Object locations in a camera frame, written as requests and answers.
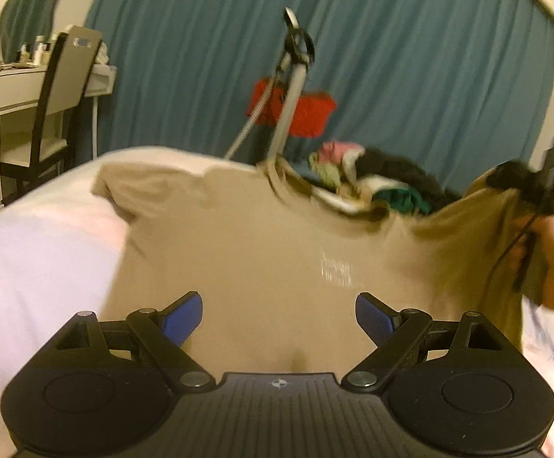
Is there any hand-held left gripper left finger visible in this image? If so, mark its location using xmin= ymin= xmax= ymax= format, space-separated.
xmin=55 ymin=291 xmax=218 ymax=392

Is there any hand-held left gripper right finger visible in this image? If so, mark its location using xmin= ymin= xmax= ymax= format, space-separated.
xmin=341 ymin=291 xmax=504 ymax=392

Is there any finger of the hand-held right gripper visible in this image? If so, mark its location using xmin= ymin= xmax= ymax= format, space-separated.
xmin=486 ymin=161 xmax=547 ymax=194

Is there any tan t-shirt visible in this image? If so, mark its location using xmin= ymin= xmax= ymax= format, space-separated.
xmin=90 ymin=157 xmax=551 ymax=377

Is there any pile of mixed clothes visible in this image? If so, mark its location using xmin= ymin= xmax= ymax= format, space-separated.
xmin=305 ymin=139 xmax=465 ymax=218

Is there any teal curtain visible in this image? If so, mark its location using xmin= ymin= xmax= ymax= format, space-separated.
xmin=83 ymin=0 xmax=554 ymax=192

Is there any white bed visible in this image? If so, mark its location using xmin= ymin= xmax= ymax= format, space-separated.
xmin=0 ymin=145 xmax=554 ymax=458

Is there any red cloth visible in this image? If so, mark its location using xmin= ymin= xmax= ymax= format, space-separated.
xmin=245 ymin=76 xmax=338 ymax=140

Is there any dark wooden chair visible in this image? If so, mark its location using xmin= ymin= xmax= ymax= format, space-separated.
xmin=0 ymin=25 xmax=103 ymax=196

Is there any white side table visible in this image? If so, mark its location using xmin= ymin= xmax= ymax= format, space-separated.
xmin=86 ymin=61 xmax=116 ymax=159

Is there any white cosmetic bottle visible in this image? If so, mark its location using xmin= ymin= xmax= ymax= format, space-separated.
xmin=33 ymin=35 xmax=52 ymax=66

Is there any curved wall mirror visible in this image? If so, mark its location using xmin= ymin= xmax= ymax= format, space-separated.
xmin=0 ymin=0 xmax=66 ymax=64

